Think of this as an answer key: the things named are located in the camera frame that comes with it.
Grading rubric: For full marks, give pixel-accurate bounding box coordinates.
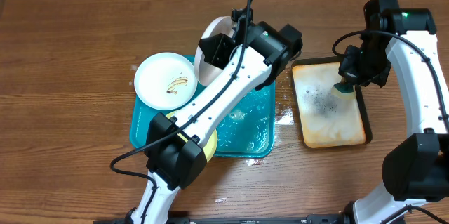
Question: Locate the black tray with wet cloth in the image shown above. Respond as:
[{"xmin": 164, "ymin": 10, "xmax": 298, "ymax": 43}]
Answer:
[{"xmin": 291, "ymin": 57, "xmax": 373, "ymax": 149}]

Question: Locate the green and yellow sponge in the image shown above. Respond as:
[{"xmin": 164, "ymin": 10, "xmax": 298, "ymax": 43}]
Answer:
[{"xmin": 331, "ymin": 82, "xmax": 356, "ymax": 100}]

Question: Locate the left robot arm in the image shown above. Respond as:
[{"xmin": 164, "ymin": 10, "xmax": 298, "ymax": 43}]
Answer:
[{"xmin": 126, "ymin": 18, "xmax": 302, "ymax": 223}]

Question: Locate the teal plastic tray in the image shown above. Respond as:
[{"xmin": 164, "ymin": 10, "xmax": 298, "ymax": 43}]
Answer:
[{"xmin": 129, "ymin": 54, "xmax": 276, "ymax": 159}]

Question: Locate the white plate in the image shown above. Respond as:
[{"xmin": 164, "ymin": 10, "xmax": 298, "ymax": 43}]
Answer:
[
  {"xmin": 194, "ymin": 16, "xmax": 236, "ymax": 86},
  {"xmin": 134, "ymin": 52, "xmax": 198, "ymax": 110}
]

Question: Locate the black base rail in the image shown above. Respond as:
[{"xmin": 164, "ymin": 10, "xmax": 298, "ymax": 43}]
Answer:
[{"xmin": 93, "ymin": 210, "xmax": 406, "ymax": 224}]

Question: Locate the yellow plate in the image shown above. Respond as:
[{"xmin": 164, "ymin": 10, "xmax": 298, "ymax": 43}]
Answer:
[{"xmin": 165, "ymin": 110, "xmax": 218, "ymax": 162}]

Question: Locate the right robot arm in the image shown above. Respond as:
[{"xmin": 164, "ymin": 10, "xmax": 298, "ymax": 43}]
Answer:
[{"xmin": 333, "ymin": 0, "xmax": 448, "ymax": 223}]

